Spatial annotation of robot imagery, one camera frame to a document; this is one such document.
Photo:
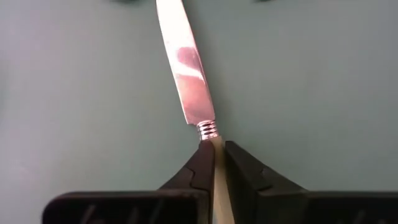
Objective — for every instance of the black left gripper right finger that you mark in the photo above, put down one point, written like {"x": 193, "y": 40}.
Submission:
{"x": 252, "y": 193}

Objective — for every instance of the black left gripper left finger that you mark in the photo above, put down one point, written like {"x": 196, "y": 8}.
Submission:
{"x": 189, "y": 186}

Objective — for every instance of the green table mat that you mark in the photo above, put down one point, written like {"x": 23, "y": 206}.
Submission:
{"x": 311, "y": 93}

